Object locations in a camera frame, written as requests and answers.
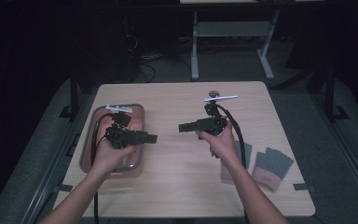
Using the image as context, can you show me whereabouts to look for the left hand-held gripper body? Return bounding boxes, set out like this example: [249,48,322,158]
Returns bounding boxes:
[104,105,138,150]

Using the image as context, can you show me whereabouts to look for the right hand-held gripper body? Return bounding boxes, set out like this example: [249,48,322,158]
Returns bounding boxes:
[197,93,239,137]

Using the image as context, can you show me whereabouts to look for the pink basin with grey rim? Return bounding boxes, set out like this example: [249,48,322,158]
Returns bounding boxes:
[78,103,146,180]

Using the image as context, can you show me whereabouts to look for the person's right hand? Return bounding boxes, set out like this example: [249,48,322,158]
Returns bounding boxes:
[195,121,241,167]

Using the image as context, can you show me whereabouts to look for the person's left hand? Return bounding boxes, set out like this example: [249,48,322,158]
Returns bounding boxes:
[88,135,138,182]

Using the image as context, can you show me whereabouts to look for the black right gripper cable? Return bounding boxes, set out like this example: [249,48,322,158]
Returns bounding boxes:
[216,103,250,224]

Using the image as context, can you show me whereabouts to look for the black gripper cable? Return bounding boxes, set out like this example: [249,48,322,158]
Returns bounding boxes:
[89,112,117,224]
[216,103,250,224]

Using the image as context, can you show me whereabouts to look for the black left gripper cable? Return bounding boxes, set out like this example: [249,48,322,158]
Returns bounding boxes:
[89,112,117,224]

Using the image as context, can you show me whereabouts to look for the black stand post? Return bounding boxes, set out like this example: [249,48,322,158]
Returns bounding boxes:
[69,63,80,119]
[324,60,351,121]

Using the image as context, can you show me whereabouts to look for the black floor cables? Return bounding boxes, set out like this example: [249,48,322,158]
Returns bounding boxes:
[136,53,171,84]

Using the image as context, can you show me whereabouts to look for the grey strap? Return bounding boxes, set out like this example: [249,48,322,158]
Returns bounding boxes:
[293,183,317,192]
[52,184,75,193]

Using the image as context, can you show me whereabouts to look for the grey metal desk frame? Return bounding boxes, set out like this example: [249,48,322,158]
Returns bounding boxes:
[179,0,325,81]

